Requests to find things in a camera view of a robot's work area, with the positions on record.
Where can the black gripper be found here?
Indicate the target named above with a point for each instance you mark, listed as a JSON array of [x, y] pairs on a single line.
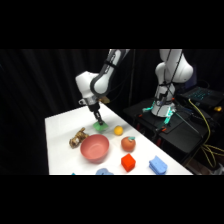
[[94, 109]]

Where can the green triangle block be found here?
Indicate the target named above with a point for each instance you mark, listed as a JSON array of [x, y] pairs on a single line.
[[100, 126]]

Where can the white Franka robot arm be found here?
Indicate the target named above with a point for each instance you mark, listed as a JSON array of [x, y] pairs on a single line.
[[166, 76]]

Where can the pink bowl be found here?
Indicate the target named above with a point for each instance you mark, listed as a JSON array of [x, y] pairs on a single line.
[[95, 148]]

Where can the yellow ball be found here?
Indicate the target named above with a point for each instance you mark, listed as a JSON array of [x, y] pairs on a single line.
[[118, 130]]

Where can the brown plush toy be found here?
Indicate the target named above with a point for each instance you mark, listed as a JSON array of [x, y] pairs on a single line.
[[78, 137]]

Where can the orange toy fruit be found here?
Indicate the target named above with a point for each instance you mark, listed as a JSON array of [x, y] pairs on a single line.
[[128, 144]]

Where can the red cube block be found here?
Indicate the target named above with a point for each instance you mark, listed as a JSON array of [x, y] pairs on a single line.
[[128, 162]]

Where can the light blue block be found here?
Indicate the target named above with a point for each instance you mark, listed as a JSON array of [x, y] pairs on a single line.
[[104, 171]]

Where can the small teal block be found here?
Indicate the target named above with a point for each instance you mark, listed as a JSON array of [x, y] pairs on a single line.
[[73, 173]]

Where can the black curtain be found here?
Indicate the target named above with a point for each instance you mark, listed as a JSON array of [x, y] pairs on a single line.
[[40, 100]]

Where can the blue rectangular block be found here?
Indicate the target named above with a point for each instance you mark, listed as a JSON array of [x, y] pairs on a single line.
[[157, 165]]

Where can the black robot stand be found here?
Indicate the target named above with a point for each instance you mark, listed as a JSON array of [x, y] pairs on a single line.
[[173, 133]]

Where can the black laptop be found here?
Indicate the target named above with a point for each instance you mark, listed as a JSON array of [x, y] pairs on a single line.
[[201, 95]]

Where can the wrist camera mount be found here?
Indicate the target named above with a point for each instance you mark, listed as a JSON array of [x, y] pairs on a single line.
[[82, 101]]

